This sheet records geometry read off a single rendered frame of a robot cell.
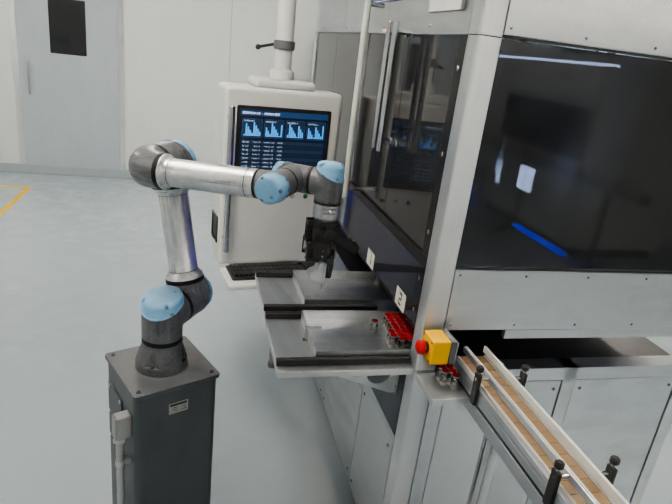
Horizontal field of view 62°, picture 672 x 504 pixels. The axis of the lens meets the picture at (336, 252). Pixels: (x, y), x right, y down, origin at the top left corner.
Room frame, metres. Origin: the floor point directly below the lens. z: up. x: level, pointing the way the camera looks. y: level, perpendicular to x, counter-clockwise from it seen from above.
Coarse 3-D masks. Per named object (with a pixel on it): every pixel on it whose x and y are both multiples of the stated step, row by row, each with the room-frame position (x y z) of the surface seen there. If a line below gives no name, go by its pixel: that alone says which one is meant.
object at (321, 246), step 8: (312, 224) 1.43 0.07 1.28; (320, 224) 1.43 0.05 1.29; (328, 224) 1.43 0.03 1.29; (336, 224) 1.45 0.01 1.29; (312, 232) 1.44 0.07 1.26; (320, 232) 1.45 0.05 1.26; (312, 240) 1.44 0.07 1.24; (320, 240) 1.45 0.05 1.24; (328, 240) 1.45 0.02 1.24; (304, 248) 1.47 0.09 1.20; (312, 248) 1.42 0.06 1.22; (320, 248) 1.42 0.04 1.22; (328, 248) 1.43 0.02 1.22; (312, 256) 1.42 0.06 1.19; (320, 256) 1.43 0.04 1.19; (328, 256) 1.43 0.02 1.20
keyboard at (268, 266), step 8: (232, 264) 2.18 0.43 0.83; (240, 264) 2.19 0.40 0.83; (248, 264) 2.20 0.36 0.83; (256, 264) 2.21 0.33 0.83; (264, 264) 2.22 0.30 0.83; (272, 264) 2.23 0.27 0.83; (280, 264) 2.25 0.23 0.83; (288, 264) 2.25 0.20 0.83; (296, 264) 2.27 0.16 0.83; (304, 264) 2.28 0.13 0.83; (312, 264) 2.29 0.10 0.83; (232, 272) 2.11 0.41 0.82; (240, 272) 2.10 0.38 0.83; (248, 272) 2.12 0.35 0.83
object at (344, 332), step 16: (304, 320) 1.60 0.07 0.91; (320, 320) 1.66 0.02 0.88; (336, 320) 1.68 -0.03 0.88; (352, 320) 1.69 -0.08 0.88; (368, 320) 1.70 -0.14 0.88; (320, 336) 1.55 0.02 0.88; (336, 336) 1.57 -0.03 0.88; (352, 336) 1.58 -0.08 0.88; (368, 336) 1.59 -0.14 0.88; (384, 336) 1.60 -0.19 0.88; (320, 352) 1.41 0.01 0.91; (336, 352) 1.42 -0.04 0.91; (352, 352) 1.43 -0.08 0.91; (368, 352) 1.44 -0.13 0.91; (384, 352) 1.46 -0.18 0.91; (400, 352) 1.47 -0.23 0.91
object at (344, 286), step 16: (304, 272) 2.00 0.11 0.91; (336, 272) 2.03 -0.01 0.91; (352, 272) 2.05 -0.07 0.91; (368, 272) 2.06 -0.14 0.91; (304, 288) 1.90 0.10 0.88; (320, 288) 1.92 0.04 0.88; (336, 288) 1.94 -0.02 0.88; (352, 288) 1.96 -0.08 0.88; (368, 288) 1.98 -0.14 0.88; (384, 304) 1.81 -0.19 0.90
